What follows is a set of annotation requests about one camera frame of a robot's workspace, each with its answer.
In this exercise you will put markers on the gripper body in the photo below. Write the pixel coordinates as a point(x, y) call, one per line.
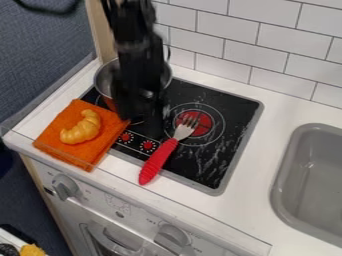
point(138, 100)

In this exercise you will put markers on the yellow toy croissant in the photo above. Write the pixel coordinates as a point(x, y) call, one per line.
point(82, 130)

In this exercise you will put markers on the orange cloth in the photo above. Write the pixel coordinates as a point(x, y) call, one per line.
point(87, 151)

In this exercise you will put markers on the toy sink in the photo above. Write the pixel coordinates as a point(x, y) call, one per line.
point(311, 186)

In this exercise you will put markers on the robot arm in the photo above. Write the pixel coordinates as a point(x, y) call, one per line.
point(133, 30)

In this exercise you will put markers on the silver pot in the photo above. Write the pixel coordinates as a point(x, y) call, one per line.
point(103, 80)

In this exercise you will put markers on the toy stove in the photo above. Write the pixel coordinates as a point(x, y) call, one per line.
point(214, 146)

